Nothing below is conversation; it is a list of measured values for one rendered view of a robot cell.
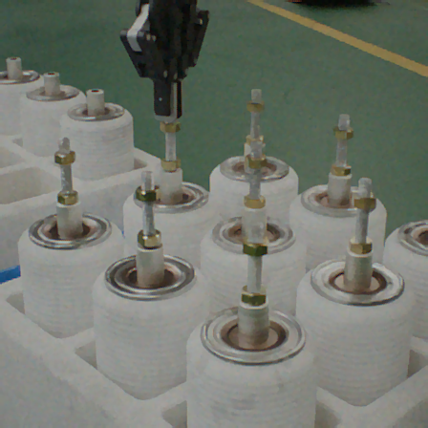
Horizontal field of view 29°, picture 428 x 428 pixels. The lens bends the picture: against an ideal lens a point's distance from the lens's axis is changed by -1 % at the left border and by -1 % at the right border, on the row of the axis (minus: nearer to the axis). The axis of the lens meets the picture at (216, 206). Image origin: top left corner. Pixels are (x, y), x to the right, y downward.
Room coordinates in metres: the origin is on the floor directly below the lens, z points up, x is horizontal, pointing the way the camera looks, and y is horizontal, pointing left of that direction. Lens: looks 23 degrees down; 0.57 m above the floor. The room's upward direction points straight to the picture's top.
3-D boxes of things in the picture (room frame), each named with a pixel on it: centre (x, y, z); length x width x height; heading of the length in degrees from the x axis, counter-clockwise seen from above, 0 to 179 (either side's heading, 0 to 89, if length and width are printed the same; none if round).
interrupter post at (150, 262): (0.59, 0.05, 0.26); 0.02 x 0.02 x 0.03
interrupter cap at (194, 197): (0.76, 0.05, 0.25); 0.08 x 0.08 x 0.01
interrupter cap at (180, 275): (0.59, 0.05, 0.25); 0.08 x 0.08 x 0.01
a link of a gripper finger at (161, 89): (0.74, 0.05, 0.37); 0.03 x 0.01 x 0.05; 154
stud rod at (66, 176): (0.68, 0.13, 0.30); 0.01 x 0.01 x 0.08; 58
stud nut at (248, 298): (0.50, -0.03, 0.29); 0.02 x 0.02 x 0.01; 54
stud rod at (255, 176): (0.67, -0.03, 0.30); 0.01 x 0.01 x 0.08; 80
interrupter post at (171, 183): (0.76, 0.05, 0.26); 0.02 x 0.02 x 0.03
